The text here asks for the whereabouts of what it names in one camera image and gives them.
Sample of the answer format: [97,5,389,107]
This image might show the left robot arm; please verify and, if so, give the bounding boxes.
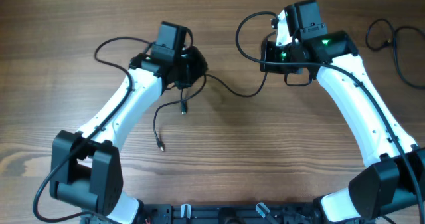
[42,21,207,223]

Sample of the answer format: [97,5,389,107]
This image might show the black aluminium base frame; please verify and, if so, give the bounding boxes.
[135,203,330,224]

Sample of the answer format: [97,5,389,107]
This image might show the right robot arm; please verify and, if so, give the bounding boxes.
[261,0,424,223]

